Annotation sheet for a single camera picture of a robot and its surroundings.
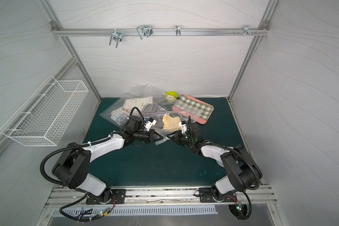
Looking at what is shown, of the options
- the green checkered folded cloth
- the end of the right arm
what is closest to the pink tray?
the green checkered folded cloth

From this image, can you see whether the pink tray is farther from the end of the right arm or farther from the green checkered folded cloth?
the end of the right arm

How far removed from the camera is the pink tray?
108cm

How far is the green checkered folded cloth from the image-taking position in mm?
1095
